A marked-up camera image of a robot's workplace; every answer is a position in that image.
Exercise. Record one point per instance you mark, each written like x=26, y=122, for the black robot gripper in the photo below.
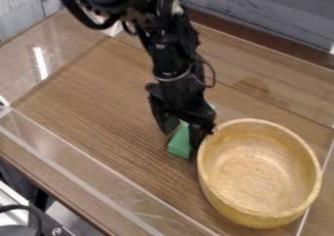
x=173, y=97

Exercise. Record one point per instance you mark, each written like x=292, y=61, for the green rectangular block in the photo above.
x=179, y=145

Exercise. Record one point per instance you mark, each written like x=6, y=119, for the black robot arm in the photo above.
x=160, y=24

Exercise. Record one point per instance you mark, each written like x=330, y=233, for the brown wooden bowl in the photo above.
x=258, y=172

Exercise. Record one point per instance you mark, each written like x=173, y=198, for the clear acrylic enclosure wall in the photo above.
x=79, y=134

